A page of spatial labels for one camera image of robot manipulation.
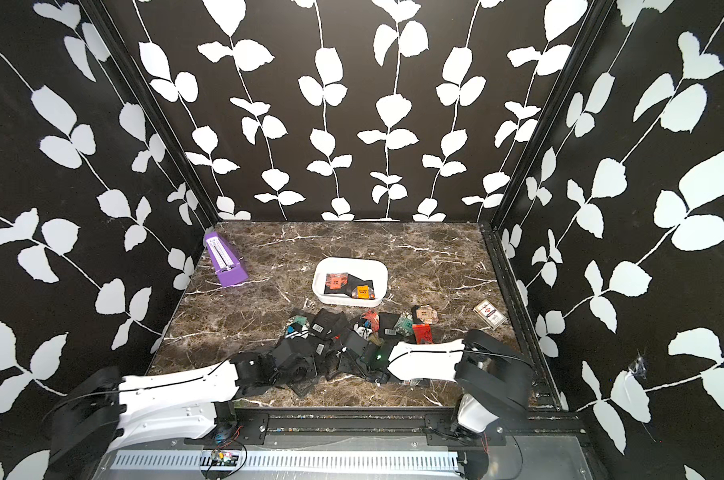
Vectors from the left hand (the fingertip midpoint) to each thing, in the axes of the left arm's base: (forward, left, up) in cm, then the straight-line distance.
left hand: (330, 361), depth 81 cm
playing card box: (+13, -50, -2) cm, 51 cm away
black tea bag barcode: (+12, -17, -5) cm, 21 cm away
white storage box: (+31, -10, 0) cm, 33 cm away
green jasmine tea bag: (+11, -22, -5) cm, 26 cm away
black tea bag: (+28, -6, -4) cm, 29 cm away
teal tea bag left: (+15, +11, -4) cm, 19 cm away
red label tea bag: (+28, -1, -3) cm, 28 cm away
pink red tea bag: (+14, -13, -4) cm, 20 cm away
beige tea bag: (+15, -30, -4) cm, 34 cm away
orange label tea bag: (+23, -10, -3) cm, 26 cm away
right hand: (+1, -1, -2) cm, 3 cm away
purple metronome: (+32, +36, +2) cm, 48 cm away
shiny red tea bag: (+9, -28, -4) cm, 29 cm away
